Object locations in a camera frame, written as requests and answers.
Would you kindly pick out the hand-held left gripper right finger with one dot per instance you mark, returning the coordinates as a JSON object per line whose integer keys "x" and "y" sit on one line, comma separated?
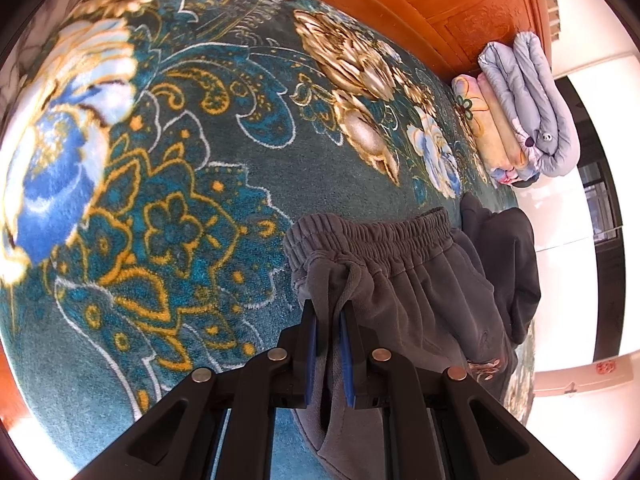
{"x": 348, "y": 360}

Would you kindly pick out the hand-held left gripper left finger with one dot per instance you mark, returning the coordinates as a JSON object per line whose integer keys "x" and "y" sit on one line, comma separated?
{"x": 310, "y": 355}

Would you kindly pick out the grey sweatpants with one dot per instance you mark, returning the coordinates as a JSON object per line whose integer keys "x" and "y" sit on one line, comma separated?
{"x": 410, "y": 280}

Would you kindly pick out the dark grey garment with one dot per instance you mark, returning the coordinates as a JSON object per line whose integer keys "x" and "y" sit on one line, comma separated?
{"x": 505, "y": 265}

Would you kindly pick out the teal floral blanket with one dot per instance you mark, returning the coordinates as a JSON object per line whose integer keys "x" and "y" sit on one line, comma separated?
{"x": 200, "y": 170}

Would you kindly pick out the peach floral folded blanket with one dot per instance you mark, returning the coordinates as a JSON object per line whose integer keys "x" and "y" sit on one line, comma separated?
{"x": 492, "y": 125}

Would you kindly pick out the light blue folded quilt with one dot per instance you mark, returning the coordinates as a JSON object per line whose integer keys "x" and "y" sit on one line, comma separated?
{"x": 535, "y": 100}

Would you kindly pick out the wooden headboard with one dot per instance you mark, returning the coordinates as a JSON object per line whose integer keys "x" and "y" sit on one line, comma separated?
{"x": 430, "y": 5}

